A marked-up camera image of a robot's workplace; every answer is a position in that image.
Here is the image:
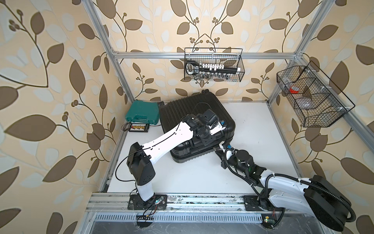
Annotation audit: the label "black wire basket wall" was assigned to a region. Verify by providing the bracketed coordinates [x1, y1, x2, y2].
[277, 60, 355, 127]
[184, 47, 245, 82]

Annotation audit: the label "black socket tool set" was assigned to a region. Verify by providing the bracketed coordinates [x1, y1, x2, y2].
[184, 60, 241, 75]

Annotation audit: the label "black hard-shell suitcase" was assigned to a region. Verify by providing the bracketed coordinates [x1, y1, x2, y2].
[159, 90, 236, 163]

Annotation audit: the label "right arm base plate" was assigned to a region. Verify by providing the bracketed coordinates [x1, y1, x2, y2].
[243, 195, 282, 212]

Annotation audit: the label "clear plastic bag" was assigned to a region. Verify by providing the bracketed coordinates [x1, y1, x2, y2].
[295, 97, 315, 109]

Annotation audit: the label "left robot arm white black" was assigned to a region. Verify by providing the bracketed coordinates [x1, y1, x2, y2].
[127, 109, 226, 202]

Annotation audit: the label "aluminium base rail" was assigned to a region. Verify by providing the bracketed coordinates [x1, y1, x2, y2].
[86, 193, 281, 214]

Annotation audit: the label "red tape roll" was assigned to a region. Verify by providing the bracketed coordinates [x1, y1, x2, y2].
[289, 85, 300, 94]

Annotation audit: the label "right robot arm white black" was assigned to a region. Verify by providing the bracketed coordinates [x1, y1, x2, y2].
[215, 145, 356, 232]

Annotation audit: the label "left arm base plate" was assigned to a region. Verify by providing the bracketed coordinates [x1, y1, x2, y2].
[128, 194, 168, 211]

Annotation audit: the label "green plastic tool case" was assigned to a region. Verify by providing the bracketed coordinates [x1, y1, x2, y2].
[125, 100, 160, 125]

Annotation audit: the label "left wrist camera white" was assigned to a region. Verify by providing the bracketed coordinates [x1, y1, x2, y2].
[210, 122, 226, 135]

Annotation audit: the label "black wire basket right wall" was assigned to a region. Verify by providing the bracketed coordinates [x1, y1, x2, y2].
[277, 60, 355, 127]

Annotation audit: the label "black charging board yellow connectors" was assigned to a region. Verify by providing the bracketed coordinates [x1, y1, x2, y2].
[129, 123, 150, 133]

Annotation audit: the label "black wire basket back wall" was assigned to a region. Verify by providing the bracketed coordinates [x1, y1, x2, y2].
[184, 47, 245, 82]

